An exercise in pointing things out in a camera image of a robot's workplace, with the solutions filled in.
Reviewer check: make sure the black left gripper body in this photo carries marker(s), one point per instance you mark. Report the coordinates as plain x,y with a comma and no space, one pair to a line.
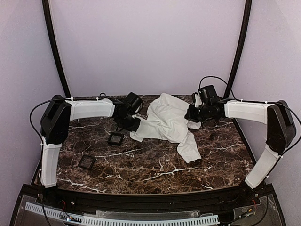
131,123

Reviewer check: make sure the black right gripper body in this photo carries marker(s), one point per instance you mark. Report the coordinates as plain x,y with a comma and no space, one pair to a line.
192,114

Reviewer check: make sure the white button shirt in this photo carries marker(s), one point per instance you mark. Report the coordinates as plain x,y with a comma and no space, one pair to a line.
165,121

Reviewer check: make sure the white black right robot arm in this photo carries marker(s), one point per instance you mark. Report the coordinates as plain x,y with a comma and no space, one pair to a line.
271,123

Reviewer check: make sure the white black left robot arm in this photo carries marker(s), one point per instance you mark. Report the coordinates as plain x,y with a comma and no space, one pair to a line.
61,111

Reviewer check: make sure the black square box far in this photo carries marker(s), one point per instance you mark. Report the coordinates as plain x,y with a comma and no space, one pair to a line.
115,138

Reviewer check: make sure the black square box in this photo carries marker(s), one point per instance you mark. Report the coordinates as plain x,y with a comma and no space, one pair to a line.
86,162
115,138

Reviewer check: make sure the black square box near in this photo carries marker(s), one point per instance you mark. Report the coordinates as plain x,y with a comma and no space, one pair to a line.
86,162

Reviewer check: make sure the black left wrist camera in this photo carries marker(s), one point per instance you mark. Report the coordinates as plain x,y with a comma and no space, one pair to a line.
133,102

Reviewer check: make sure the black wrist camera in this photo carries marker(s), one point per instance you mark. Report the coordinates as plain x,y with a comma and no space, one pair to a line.
133,102
205,96

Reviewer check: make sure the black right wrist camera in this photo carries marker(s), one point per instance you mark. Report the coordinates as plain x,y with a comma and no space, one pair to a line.
205,96

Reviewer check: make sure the black front table rail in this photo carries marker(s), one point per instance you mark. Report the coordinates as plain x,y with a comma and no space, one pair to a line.
220,200

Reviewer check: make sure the white slotted cable duct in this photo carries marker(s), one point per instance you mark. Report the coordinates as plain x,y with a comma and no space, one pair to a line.
110,218

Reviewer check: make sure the black right frame post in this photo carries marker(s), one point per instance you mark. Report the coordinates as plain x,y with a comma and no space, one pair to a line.
240,46

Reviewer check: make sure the black frame post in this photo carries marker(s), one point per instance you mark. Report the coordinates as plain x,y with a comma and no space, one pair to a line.
240,46
54,47

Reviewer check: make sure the black left frame post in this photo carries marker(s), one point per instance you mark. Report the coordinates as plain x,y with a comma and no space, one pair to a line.
54,47

